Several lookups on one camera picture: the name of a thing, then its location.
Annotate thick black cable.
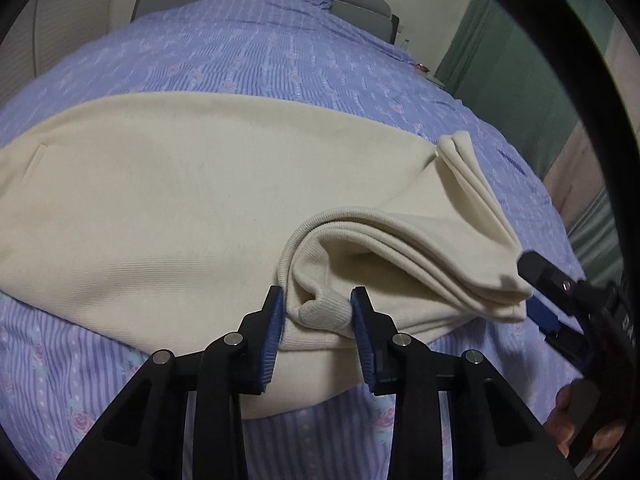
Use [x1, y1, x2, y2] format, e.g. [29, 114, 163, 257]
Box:
[447, 0, 640, 281]

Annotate grey padded headboard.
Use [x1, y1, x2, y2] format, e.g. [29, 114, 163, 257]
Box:
[131, 0, 401, 43]

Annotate green curtain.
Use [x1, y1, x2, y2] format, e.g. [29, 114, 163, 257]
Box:
[434, 0, 640, 281]

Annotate purple floral bedspread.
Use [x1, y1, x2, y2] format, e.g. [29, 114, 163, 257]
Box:
[0, 0, 591, 480]

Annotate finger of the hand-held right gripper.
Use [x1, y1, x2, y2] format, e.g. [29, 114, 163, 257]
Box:
[525, 294, 598, 377]
[516, 251, 617, 322]

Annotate person's right hand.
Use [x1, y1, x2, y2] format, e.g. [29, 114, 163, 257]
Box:
[545, 382, 627, 461]

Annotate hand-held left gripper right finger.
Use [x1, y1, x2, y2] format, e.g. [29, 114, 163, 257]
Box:
[350, 286, 583, 480]

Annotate cream pants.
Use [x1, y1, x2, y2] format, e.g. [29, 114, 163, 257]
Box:
[0, 92, 532, 421]

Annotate cream curtain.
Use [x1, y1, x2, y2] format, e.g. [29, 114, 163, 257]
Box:
[542, 120, 608, 221]

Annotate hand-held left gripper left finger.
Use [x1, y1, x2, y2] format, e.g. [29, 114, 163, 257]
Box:
[56, 285, 287, 480]

